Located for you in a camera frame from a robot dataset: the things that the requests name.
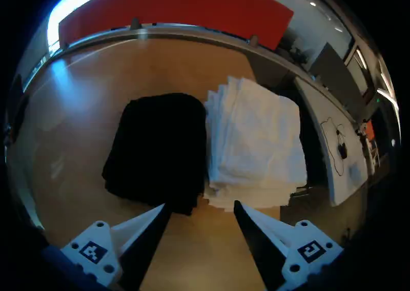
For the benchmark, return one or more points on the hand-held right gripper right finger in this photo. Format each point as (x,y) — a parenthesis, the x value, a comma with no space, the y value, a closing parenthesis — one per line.
(299,246)

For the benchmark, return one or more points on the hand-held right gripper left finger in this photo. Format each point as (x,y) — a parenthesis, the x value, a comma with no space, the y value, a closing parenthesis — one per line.
(105,244)

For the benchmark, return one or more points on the white desk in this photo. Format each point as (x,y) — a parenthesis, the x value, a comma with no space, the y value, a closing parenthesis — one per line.
(341,153)

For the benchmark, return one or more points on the stack of black towels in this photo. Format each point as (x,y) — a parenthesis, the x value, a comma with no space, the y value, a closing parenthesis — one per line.
(157,151)

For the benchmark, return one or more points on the stack of white towels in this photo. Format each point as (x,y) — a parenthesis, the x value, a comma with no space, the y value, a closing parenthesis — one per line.
(254,143)

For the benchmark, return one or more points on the red desk screen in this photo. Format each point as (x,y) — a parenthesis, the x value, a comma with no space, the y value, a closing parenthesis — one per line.
(179,10)

